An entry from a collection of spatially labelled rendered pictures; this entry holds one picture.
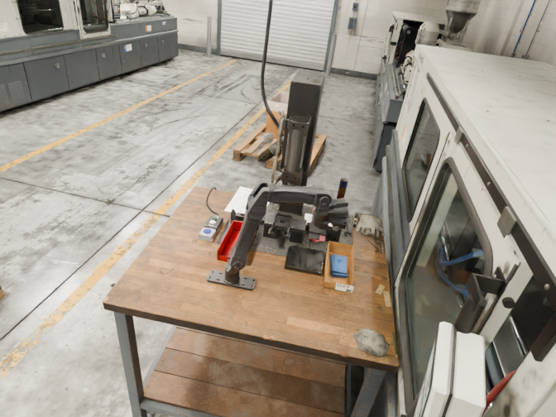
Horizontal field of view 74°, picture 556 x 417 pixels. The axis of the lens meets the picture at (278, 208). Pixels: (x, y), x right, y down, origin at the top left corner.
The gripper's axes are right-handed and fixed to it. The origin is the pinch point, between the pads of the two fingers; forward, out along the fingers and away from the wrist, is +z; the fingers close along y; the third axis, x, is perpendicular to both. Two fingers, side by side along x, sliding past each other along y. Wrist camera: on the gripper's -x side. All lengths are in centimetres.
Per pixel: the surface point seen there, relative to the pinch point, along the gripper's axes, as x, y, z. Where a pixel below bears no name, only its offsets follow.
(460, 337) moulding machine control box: -27, -51, -71
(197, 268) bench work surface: 48, -24, 10
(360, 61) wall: -63, 773, 534
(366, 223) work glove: -28, 27, 36
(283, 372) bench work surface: 3, -52, 72
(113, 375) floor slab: 97, -71, 87
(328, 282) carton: -8.5, -18.9, 8.8
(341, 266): -14.4, -7.5, 17.4
